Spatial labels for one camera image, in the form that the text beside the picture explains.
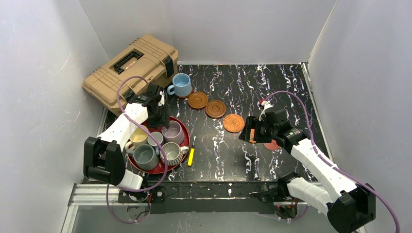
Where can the dark grey mug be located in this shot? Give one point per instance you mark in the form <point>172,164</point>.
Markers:
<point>145,157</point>

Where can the woven rattan coaster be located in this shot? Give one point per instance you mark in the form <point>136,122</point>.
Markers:
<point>233,123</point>
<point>252,136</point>

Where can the red apple coaster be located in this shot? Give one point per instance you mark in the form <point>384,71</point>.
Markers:
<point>272,145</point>

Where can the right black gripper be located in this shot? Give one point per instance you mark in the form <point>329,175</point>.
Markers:
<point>257,134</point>

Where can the small white grey mug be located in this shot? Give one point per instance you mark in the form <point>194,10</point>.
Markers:
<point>156,137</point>

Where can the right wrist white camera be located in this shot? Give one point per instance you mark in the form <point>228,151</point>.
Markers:
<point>265,107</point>

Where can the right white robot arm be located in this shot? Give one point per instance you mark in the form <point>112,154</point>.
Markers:
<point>347,204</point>

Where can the tan plastic toolbox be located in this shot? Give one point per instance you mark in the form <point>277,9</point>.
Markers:
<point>146,60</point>

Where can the wrist white camera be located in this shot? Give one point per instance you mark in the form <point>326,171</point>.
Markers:
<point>162,99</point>
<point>265,107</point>

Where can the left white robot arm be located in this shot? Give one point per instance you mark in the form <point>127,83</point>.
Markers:
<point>104,154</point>

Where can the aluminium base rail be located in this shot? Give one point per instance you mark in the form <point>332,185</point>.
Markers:
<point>187,207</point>

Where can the yellow handled screwdriver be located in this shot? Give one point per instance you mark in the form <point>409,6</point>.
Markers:
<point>191,152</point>

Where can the brown wooden coaster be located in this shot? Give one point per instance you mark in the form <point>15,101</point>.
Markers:
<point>215,109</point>
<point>184,97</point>
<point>197,100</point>

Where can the lilac mug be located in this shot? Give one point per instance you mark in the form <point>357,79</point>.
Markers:
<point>173,133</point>

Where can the ribbed beige mug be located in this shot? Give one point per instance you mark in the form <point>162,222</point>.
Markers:
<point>174,153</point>

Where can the light blue mug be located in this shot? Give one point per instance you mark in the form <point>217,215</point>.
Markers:
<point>181,85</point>

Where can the cream yellow mug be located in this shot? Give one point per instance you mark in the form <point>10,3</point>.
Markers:
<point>138,137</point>

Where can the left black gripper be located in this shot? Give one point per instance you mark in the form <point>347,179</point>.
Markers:
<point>161,116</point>

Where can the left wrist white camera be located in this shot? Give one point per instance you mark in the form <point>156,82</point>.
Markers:
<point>162,99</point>

